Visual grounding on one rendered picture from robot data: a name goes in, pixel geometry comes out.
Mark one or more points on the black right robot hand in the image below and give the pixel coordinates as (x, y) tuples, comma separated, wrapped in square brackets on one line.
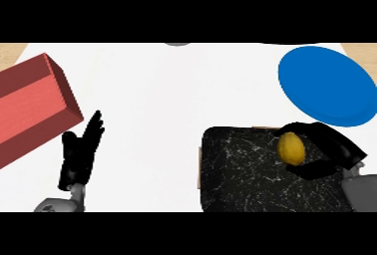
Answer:
[(339, 146)]

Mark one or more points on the small grey object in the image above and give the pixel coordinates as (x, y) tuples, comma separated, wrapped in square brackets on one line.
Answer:
[(178, 44)]

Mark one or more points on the red rectangular box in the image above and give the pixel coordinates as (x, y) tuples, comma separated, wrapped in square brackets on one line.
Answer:
[(32, 106)]

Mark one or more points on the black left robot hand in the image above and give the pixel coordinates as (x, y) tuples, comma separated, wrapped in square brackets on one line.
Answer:
[(79, 156)]

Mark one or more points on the blue plate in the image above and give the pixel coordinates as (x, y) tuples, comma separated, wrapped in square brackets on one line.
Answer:
[(326, 84)]

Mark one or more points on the black marbled tray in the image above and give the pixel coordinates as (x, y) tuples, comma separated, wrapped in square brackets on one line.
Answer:
[(251, 172)]

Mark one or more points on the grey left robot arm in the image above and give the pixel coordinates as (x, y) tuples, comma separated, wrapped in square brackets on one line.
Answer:
[(61, 201)]

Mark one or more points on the yellow lemon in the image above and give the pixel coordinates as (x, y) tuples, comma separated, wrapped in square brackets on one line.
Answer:
[(292, 148)]

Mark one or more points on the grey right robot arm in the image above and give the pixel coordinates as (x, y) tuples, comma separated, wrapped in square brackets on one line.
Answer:
[(361, 189)]

